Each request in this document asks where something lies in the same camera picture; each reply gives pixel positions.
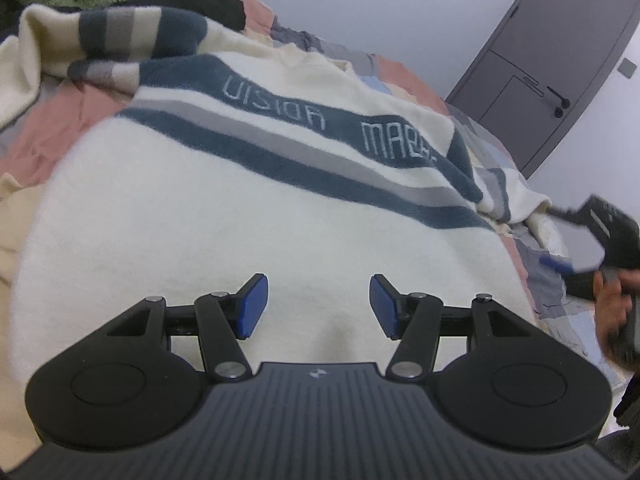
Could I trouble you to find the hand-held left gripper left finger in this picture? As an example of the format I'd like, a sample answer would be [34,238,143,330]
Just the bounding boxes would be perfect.
[105,273,269,383]

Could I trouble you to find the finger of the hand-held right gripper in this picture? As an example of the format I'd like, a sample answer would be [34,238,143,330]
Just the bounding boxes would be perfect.
[547,205,606,261]
[540,255,601,301]

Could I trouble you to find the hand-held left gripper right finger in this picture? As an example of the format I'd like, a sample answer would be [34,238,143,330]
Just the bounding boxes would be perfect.
[369,274,538,383]

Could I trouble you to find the cream striped knit sweater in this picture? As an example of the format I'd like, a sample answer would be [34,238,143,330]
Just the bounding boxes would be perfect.
[0,4,568,461]

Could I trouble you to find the person's right hand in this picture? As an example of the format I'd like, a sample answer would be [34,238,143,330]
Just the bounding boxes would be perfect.
[594,270,640,363]

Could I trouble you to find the grey door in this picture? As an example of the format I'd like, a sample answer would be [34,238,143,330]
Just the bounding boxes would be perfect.
[445,0,640,179]

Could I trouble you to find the patchwork bed quilt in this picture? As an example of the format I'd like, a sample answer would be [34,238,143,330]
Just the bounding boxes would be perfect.
[0,0,623,461]

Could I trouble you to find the black garment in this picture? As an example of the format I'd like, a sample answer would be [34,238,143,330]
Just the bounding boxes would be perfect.
[0,0,247,31]

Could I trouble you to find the black door handle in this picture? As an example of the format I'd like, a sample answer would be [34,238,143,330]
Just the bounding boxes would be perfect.
[546,86,571,118]

